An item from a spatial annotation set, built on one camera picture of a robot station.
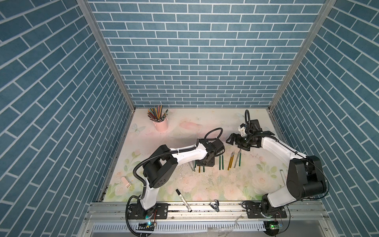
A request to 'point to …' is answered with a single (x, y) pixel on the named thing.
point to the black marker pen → (184, 201)
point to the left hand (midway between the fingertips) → (211, 166)
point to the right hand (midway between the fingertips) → (233, 143)
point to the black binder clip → (216, 206)
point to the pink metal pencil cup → (162, 126)
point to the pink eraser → (126, 182)
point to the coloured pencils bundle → (155, 114)
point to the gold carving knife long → (199, 169)
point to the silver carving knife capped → (237, 158)
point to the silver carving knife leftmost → (191, 164)
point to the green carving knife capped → (219, 163)
